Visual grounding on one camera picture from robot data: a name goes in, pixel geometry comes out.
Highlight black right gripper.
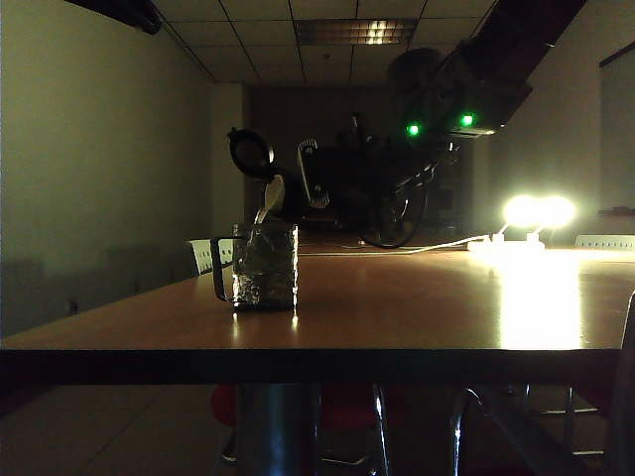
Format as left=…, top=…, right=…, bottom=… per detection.
left=296, top=127, right=441, bottom=232

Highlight black thermos cup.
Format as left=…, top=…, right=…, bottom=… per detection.
left=227, top=127, right=318, bottom=225

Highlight textured glass mug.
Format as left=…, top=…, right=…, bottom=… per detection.
left=209, top=222, right=301, bottom=313

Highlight white perforated chair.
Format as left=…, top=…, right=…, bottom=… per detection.
left=188, top=238, right=236, bottom=279
left=573, top=234, right=635, bottom=251

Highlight ceiling light grille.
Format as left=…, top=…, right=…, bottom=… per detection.
left=293, top=18, right=419, bottom=47

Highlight white power strip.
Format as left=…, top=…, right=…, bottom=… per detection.
left=466, top=234, right=547, bottom=255

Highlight bright plug-in lamp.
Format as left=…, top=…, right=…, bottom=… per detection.
left=502, top=195, right=544, bottom=229
left=540, top=195, right=578, bottom=229

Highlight red chair seat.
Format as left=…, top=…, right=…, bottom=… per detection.
left=210, top=384, right=408, bottom=430

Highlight metal table leg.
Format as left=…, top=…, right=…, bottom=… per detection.
left=236, top=384, right=322, bottom=476

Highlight chrome chair leg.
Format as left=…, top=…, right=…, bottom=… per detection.
left=371, top=384, right=393, bottom=476

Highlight dark chair backrest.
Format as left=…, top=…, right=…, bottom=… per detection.
left=608, top=289, right=635, bottom=476

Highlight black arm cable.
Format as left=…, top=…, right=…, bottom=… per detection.
left=359, top=166, right=434, bottom=250

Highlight white power cable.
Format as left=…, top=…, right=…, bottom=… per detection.
left=356, top=236, right=492, bottom=255

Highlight chrome chair frame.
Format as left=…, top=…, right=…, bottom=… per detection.
left=446, top=386, right=497, bottom=476

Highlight wall whiteboard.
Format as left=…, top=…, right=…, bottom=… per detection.
left=598, top=42, right=635, bottom=209

